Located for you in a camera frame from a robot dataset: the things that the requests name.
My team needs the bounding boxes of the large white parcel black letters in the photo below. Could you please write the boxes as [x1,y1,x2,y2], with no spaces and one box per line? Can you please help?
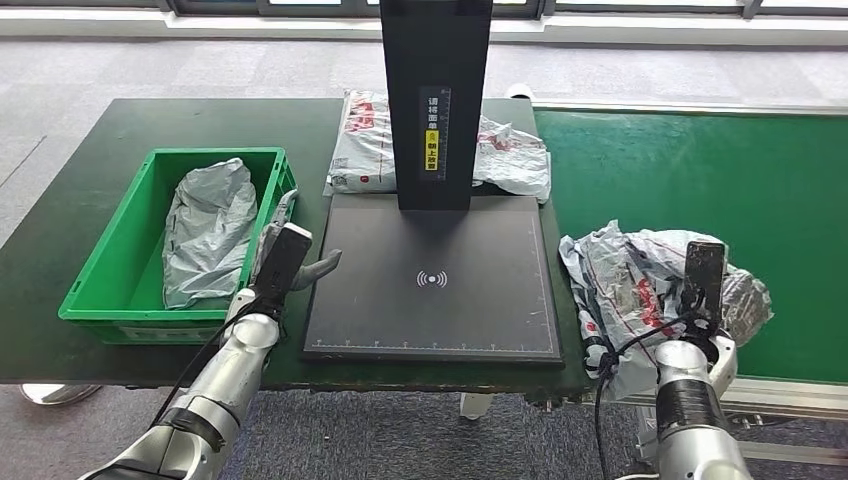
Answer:
[558,220,730,402]

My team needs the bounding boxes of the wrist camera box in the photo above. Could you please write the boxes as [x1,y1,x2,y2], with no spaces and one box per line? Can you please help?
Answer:
[253,223,314,316]
[682,240,728,326]

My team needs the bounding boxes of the crumpled white parcel red print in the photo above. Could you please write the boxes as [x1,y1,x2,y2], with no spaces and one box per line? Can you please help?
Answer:
[471,115,552,205]

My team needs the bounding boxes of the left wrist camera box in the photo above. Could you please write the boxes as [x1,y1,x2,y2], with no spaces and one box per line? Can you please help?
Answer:
[253,223,314,316]

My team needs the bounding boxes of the window frame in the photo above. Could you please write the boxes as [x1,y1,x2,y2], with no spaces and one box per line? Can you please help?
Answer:
[0,0,848,21]

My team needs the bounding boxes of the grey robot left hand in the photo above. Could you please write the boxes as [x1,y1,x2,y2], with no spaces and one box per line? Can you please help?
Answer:
[251,190,344,291]

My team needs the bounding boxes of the flat white parcel red print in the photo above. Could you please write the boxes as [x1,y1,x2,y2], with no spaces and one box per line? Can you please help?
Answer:
[323,89,400,198]

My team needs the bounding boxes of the white table leg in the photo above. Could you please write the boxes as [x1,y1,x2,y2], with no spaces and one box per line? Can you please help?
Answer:
[458,392,497,422]

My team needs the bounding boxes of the silver round table foot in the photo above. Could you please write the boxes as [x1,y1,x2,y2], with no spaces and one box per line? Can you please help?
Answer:
[18,384,104,407]

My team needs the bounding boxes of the dark green table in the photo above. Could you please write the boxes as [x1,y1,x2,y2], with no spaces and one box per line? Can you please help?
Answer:
[0,97,593,397]

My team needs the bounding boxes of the small grey-white parcel bag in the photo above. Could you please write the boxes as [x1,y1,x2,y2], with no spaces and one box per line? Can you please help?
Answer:
[160,157,260,311]

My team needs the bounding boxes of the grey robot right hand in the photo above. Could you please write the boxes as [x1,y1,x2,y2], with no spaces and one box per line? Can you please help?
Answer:
[718,264,774,349]

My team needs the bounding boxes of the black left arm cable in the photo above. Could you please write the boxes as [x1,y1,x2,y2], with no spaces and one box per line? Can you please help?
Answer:
[148,301,266,432]

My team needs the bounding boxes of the green plastic crate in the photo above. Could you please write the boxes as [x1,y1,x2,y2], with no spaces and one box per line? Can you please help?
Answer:
[58,146,299,346]

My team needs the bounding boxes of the white window sill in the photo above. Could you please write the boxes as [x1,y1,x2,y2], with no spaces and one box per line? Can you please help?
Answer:
[0,6,848,49]

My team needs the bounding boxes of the green conveyor belt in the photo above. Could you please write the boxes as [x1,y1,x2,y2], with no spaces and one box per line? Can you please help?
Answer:
[533,109,848,386]

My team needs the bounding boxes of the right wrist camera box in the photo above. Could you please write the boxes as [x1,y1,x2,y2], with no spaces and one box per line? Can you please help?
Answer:
[682,240,728,326]

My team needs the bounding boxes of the black inbound scanner machine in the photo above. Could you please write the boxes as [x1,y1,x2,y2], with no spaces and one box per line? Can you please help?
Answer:
[301,0,566,368]

